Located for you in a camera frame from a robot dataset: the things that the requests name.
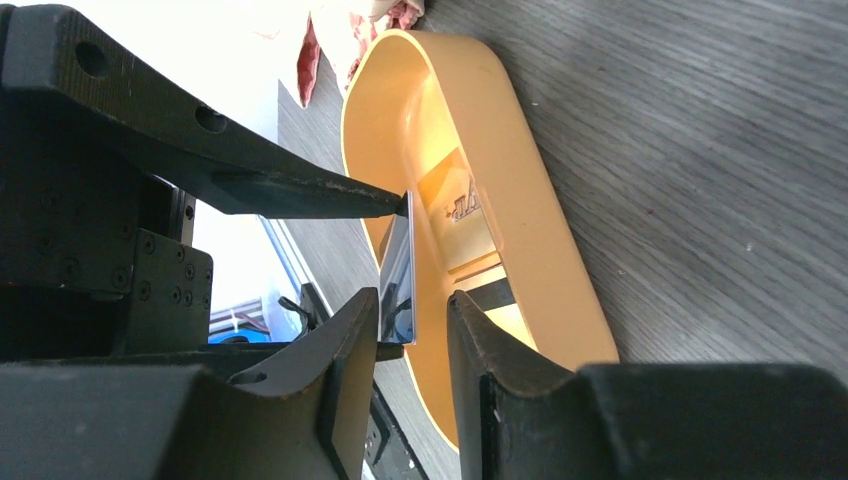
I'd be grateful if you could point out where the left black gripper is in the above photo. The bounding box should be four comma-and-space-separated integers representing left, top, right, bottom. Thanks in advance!
1, 5, 402, 361

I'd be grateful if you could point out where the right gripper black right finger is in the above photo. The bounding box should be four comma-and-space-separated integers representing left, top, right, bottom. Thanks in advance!
447, 291, 847, 479

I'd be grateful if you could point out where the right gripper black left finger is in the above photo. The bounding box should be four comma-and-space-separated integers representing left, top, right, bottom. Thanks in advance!
1, 287, 379, 479

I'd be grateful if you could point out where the yellow oval tray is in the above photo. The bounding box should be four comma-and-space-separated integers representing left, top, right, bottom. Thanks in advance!
341, 29, 619, 448

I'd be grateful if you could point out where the pink patterned cloth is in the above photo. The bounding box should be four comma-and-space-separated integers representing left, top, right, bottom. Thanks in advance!
253, 0, 426, 109

